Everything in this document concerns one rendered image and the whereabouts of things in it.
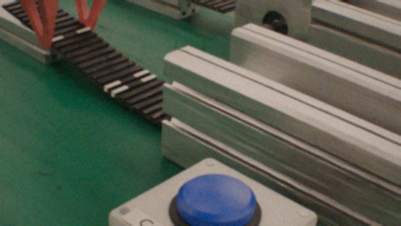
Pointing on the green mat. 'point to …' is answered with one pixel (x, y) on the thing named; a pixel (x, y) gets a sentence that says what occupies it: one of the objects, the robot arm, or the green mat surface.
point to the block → (278, 16)
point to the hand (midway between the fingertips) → (66, 32)
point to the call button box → (167, 199)
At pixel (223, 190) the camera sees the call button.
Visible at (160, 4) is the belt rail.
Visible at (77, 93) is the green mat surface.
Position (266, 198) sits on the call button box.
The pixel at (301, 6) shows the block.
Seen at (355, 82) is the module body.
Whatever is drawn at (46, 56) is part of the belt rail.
